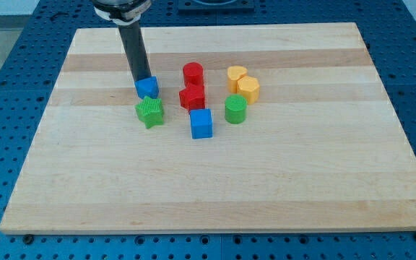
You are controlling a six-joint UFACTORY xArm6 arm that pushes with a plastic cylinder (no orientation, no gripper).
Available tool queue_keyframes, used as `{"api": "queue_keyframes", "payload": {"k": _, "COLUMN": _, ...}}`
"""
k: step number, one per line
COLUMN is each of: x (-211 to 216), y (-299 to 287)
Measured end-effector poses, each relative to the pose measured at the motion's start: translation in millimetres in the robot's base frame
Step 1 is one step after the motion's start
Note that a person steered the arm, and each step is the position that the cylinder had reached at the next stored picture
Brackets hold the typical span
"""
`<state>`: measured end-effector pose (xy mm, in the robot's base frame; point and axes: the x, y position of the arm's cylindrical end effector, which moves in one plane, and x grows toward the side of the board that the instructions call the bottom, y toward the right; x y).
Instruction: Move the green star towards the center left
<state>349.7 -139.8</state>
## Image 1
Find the red star block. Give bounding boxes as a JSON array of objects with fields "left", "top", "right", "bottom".
[{"left": 179, "top": 83, "right": 206, "bottom": 112}]

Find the green cylinder block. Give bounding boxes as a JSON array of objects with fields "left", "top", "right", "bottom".
[{"left": 225, "top": 94, "right": 248, "bottom": 124}]

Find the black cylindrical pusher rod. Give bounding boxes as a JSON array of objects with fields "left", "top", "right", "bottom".
[{"left": 118, "top": 22, "right": 152, "bottom": 82}]

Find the yellow heart block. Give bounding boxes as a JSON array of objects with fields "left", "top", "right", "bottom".
[{"left": 227, "top": 66, "right": 248, "bottom": 93}]

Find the wooden board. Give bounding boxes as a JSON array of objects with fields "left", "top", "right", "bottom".
[{"left": 0, "top": 22, "right": 416, "bottom": 235}]

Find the blue cube block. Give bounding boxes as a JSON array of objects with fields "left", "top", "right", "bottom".
[{"left": 189, "top": 108, "right": 213, "bottom": 139}]

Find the blue triangle block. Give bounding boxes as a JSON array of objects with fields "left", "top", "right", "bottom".
[{"left": 134, "top": 77, "right": 159, "bottom": 99}]

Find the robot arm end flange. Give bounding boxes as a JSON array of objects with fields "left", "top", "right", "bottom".
[{"left": 91, "top": 0, "right": 152, "bottom": 26}]

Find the red cylinder block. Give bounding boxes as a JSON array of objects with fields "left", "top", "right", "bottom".
[{"left": 183, "top": 62, "right": 204, "bottom": 85}]

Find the green star block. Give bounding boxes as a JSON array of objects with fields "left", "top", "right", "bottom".
[{"left": 135, "top": 96, "right": 164, "bottom": 129}]

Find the yellow hexagon block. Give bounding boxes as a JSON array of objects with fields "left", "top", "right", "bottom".
[{"left": 237, "top": 76, "right": 260, "bottom": 105}]

